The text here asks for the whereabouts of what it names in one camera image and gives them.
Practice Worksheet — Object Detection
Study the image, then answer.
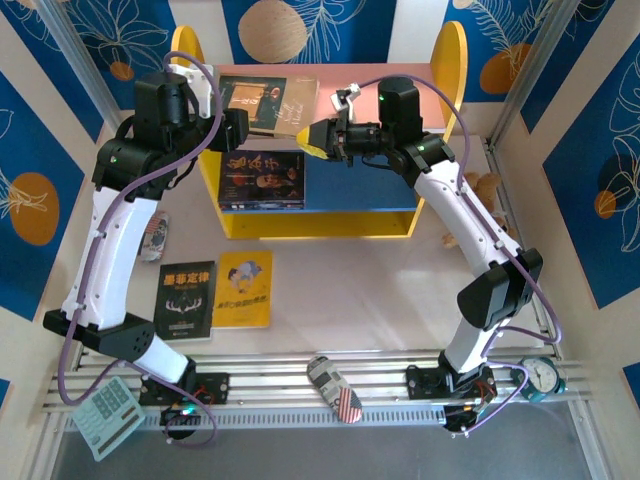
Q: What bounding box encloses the dark brown and beige book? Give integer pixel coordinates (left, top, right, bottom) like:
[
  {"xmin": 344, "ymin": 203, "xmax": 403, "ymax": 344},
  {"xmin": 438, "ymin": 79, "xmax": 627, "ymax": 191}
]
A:
[{"xmin": 217, "ymin": 74, "xmax": 321, "ymax": 141}]

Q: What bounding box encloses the dark blue illustrated book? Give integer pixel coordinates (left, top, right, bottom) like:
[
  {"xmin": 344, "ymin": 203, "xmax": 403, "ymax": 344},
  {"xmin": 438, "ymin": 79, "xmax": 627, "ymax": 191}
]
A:
[{"xmin": 218, "ymin": 148, "xmax": 306, "ymax": 205}]

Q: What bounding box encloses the dark book with white characters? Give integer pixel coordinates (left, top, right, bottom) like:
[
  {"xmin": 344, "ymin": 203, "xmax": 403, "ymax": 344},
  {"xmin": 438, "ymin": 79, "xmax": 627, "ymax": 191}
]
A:
[{"xmin": 217, "ymin": 201, "xmax": 307, "ymax": 208}]

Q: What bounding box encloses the yellow cartoon cover book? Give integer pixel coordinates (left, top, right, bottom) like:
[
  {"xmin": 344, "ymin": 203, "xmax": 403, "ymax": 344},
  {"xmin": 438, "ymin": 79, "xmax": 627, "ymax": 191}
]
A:
[{"xmin": 210, "ymin": 249, "xmax": 275, "ymax": 330}]

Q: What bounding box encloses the black book with antler print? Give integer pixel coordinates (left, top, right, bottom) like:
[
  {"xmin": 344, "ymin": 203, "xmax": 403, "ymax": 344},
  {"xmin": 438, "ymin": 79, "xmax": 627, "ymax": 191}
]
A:
[{"xmin": 153, "ymin": 259, "xmax": 217, "ymax": 344}]

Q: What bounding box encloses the yellow pink blue bookshelf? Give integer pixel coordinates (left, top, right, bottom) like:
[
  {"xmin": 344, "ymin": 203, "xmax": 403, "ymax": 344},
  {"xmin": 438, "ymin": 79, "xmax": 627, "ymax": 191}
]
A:
[{"xmin": 169, "ymin": 20, "xmax": 469, "ymax": 240}]

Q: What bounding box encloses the dark grey book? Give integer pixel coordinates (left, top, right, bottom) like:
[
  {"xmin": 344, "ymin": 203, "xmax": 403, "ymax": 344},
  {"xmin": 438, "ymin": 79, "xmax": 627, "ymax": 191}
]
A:
[{"xmin": 217, "ymin": 205, "xmax": 307, "ymax": 212}]

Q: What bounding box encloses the brown teddy bear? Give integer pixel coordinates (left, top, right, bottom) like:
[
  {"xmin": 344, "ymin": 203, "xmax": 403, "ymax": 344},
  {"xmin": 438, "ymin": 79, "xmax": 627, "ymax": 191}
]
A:
[{"xmin": 442, "ymin": 171, "xmax": 520, "ymax": 250}]

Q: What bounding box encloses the newspaper print flag case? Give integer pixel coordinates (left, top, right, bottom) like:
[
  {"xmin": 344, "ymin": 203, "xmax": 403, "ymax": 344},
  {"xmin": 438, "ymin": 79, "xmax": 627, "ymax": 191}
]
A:
[
  {"xmin": 138, "ymin": 210, "xmax": 170, "ymax": 264},
  {"xmin": 305, "ymin": 354, "xmax": 362, "ymax": 424}
]

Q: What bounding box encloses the small black electronics board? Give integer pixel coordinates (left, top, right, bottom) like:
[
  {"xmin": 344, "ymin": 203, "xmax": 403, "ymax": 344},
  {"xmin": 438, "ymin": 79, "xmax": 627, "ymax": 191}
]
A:
[
  {"xmin": 159, "ymin": 403, "xmax": 202, "ymax": 442},
  {"xmin": 442, "ymin": 399, "xmax": 494, "ymax": 439}
]

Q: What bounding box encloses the teal alarm clock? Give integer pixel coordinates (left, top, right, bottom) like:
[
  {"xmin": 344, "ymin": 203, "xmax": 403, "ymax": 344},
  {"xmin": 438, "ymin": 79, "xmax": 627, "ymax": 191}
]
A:
[{"xmin": 514, "ymin": 355, "xmax": 567, "ymax": 404}]

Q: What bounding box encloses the pale green calculator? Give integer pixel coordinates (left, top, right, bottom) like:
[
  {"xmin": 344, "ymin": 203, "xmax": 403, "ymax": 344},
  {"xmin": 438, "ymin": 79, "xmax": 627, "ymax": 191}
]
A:
[{"xmin": 71, "ymin": 375, "xmax": 147, "ymax": 462}]

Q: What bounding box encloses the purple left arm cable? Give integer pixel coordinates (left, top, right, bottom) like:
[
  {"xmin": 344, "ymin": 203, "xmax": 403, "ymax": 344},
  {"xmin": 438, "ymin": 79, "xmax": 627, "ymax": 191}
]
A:
[{"xmin": 57, "ymin": 49, "xmax": 224, "ymax": 450}]

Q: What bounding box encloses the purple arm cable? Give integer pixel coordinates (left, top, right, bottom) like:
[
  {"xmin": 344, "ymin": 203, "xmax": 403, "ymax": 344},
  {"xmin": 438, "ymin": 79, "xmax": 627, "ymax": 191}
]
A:
[
  {"xmin": 57, "ymin": 49, "xmax": 224, "ymax": 450},
  {"xmin": 355, "ymin": 74, "xmax": 561, "ymax": 437}
]

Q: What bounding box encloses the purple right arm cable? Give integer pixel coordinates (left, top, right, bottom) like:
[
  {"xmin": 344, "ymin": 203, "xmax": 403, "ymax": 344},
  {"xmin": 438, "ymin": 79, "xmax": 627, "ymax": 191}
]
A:
[{"xmin": 355, "ymin": 74, "xmax": 561, "ymax": 437}]

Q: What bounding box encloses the aluminium frame post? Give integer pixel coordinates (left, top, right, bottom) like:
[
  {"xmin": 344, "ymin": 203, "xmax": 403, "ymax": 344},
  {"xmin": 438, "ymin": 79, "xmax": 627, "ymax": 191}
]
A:
[
  {"xmin": 491, "ymin": 0, "xmax": 584, "ymax": 147},
  {"xmin": 35, "ymin": 0, "xmax": 144, "ymax": 157}
]

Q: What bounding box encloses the aluminium side rail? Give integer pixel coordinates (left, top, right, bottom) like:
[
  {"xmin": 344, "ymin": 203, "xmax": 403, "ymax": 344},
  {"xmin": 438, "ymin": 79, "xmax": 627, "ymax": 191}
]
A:
[{"xmin": 483, "ymin": 139, "xmax": 566, "ymax": 361}]

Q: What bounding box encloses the aluminium rail bed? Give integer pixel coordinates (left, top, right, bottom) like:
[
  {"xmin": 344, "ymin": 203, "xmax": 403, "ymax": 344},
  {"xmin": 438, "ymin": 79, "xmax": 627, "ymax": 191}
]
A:
[{"xmin": 39, "ymin": 349, "xmax": 599, "ymax": 416}]

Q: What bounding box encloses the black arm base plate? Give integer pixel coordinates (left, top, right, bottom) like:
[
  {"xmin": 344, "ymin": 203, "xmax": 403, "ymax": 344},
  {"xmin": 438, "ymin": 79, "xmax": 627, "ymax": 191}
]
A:
[
  {"xmin": 138, "ymin": 371, "xmax": 231, "ymax": 407},
  {"xmin": 405, "ymin": 364, "xmax": 497, "ymax": 401}
]

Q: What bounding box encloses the grey slotted cable duct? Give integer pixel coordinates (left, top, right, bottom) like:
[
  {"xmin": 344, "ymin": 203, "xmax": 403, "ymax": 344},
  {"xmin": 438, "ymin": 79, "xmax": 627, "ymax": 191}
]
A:
[{"xmin": 62, "ymin": 407, "xmax": 449, "ymax": 432}]

